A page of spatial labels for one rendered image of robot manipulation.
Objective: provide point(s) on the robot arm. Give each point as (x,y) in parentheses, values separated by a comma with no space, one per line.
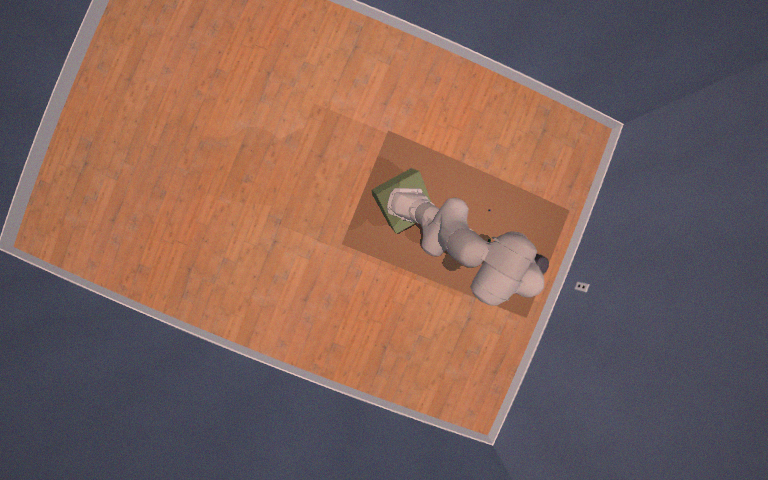
(506,260)

